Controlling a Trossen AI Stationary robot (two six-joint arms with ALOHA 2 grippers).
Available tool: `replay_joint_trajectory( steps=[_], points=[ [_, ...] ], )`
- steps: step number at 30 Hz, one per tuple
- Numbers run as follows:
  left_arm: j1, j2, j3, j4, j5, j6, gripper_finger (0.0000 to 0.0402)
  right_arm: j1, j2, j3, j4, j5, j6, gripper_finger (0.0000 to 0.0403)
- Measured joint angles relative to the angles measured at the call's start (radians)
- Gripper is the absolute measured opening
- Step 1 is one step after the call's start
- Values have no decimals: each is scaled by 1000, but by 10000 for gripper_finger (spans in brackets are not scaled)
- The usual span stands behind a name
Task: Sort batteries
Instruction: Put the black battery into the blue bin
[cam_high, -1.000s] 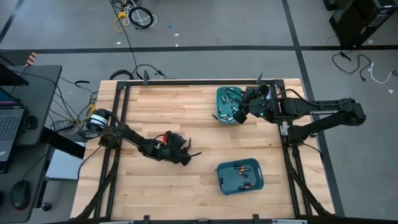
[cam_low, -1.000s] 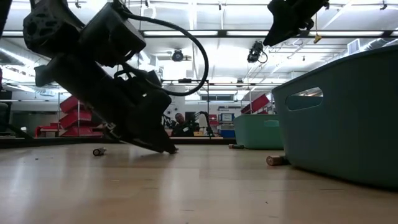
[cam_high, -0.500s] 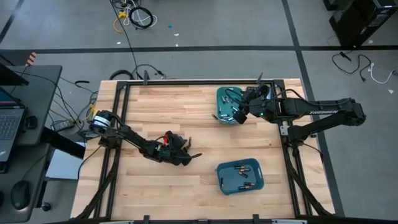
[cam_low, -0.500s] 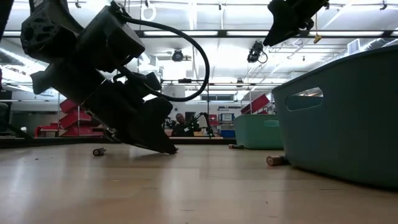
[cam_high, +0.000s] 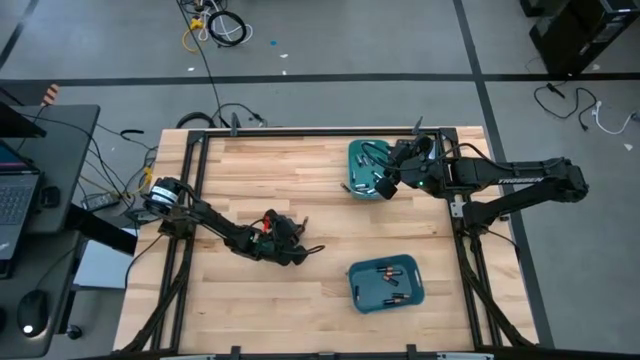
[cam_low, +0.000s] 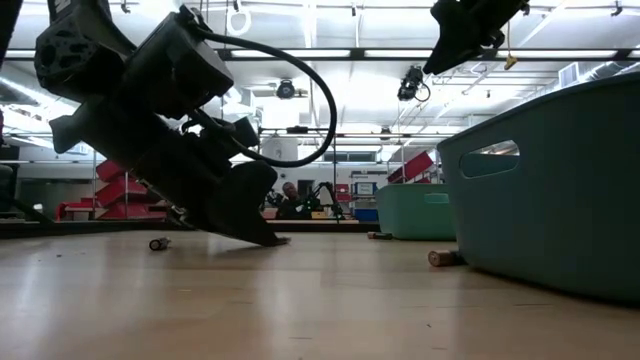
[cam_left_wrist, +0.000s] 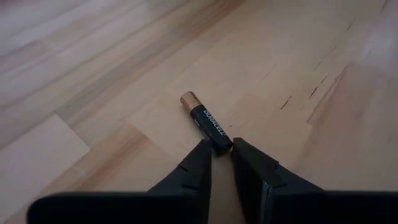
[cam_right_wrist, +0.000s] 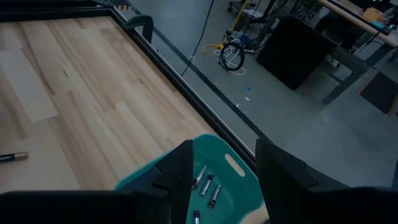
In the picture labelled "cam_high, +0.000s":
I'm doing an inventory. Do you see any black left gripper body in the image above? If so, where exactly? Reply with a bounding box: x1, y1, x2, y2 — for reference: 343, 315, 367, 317
253, 208, 310, 267

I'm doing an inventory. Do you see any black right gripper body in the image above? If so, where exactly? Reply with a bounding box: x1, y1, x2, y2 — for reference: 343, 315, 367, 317
373, 134, 454, 201

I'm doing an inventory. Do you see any light teal plastic bin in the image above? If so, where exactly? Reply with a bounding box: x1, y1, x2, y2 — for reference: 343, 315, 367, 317
347, 138, 393, 202

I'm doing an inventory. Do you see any dark blue-teal plastic bin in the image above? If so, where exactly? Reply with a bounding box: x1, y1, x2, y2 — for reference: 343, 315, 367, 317
347, 253, 426, 315

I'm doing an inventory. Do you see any white board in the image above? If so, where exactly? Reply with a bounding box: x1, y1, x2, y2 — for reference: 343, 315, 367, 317
73, 238, 140, 291

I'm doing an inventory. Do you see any black power adapter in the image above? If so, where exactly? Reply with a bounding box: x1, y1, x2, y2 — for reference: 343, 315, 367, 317
81, 191, 121, 212

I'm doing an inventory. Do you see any white light bar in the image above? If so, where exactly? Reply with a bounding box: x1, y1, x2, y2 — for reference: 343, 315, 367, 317
437, 352, 496, 360

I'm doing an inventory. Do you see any black cabinet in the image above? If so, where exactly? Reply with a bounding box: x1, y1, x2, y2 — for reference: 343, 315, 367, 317
519, 0, 640, 77

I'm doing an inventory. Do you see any grey desk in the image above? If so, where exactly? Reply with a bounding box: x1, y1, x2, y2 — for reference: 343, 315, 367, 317
0, 103, 102, 236

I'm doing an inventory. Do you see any small black desk device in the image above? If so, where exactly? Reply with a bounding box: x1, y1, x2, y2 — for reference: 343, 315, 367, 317
38, 185, 62, 209

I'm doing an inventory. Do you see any black computer mouse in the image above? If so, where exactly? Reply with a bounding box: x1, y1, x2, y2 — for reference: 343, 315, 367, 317
16, 289, 51, 339

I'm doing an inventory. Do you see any dark desk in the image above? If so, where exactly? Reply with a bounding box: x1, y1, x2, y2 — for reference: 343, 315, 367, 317
0, 232, 84, 360

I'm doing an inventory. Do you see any grey laptop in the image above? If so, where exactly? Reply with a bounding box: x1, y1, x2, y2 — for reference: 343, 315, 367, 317
0, 141, 42, 262

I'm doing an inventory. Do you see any black monitor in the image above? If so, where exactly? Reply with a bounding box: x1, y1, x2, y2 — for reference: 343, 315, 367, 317
0, 101, 47, 140

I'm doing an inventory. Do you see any black aluminium table frame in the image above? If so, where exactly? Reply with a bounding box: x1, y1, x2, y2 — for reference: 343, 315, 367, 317
119, 126, 540, 357

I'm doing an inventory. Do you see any black cable with plug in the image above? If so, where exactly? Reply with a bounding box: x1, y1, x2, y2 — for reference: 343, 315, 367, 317
532, 81, 600, 133
212, 102, 269, 129

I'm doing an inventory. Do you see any thick black cable loop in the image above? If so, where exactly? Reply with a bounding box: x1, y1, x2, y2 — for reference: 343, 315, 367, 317
174, 110, 218, 130

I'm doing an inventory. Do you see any thin yellow cable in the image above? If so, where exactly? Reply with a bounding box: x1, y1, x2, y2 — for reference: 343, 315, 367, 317
79, 174, 151, 198

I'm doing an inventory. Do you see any white cable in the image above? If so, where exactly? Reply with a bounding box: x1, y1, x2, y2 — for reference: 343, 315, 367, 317
591, 99, 637, 136
197, 0, 254, 45

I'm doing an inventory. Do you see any long black floor cable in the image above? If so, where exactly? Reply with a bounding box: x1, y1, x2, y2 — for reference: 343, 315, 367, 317
175, 0, 223, 127

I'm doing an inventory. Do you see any coiled black cable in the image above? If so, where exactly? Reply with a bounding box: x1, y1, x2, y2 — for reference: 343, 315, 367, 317
206, 9, 249, 49

